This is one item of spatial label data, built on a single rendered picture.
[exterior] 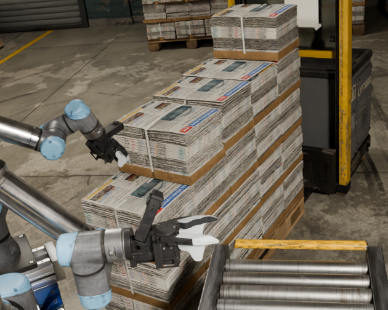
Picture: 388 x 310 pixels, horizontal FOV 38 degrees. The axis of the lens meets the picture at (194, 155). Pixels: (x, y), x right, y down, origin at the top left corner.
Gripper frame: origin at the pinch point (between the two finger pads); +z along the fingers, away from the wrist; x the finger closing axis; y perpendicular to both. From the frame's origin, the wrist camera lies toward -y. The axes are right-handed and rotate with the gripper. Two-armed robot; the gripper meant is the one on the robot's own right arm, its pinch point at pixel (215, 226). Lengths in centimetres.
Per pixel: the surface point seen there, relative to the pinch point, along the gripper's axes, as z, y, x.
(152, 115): -23, 1, -118
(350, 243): 42, 35, -51
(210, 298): -4, 39, -34
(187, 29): -19, 13, -618
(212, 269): -3, 37, -48
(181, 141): -11, 8, -96
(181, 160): -12, 16, -97
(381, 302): 44, 40, -25
